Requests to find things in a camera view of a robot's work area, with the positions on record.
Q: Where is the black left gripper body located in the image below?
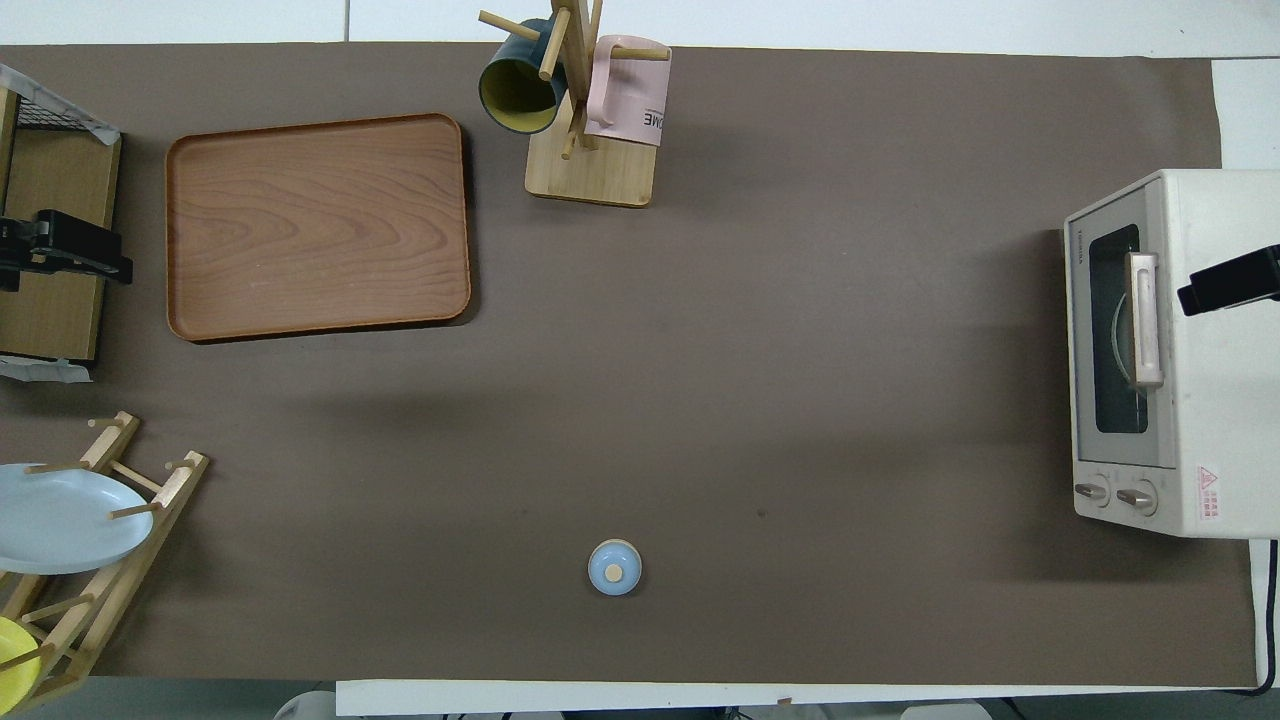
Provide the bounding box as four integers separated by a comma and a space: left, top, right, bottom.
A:
0, 210, 69, 293

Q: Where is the glass toaster oven door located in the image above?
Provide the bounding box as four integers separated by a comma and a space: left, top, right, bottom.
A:
1065, 178, 1179, 471

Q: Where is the cream white toaster oven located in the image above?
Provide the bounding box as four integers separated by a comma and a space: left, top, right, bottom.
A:
1063, 168, 1280, 541

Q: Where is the wooden cabinet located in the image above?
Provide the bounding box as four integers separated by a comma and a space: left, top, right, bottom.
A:
0, 88, 123, 363

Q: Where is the clear tape strip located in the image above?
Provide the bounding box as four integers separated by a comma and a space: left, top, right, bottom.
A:
0, 355, 93, 384
0, 63, 121, 146

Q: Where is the brown wooden serving tray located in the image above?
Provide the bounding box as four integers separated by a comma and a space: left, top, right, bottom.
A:
165, 112, 473, 344

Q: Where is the light blue plate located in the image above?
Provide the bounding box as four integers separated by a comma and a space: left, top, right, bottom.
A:
0, 463, 156, 576

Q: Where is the wooden dish rack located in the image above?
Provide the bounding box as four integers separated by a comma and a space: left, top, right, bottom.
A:
0, 410, 211, 716

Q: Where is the yellow plate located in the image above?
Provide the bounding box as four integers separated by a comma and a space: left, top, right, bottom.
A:
0, 615, 43, 713

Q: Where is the brown table mat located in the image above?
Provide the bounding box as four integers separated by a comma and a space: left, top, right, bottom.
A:
0, 42, 1257, 691

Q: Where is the dark green mug yellow inside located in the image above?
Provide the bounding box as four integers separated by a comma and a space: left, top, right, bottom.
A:
478, 18, 571, 136

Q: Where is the wooden mug tree stand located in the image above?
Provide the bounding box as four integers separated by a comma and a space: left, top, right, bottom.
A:
477, 0, 671, 209

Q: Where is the pink mug with print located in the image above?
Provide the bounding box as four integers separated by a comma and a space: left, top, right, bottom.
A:
584, 35, 673, 148

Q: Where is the blue jar with wooden lid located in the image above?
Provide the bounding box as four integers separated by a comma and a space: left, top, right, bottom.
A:
587, 538, 643, 597

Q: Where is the black wire mesh basket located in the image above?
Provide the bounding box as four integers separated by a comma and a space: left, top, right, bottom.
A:
15, 95, 101, 133

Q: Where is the black oven power cable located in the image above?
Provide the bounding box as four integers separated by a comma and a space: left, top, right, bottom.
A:
1243, 538, 1280, 696

